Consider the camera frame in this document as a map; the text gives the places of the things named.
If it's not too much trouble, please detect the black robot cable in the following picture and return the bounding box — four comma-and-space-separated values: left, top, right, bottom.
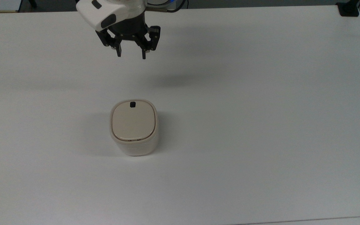
146, 0, 188, 13

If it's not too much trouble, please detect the cream trash bin with lid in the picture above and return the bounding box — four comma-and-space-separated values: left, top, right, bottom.
109, 99, 159, 157

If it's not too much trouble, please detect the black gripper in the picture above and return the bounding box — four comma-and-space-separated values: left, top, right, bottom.
95, 12, 161, 60

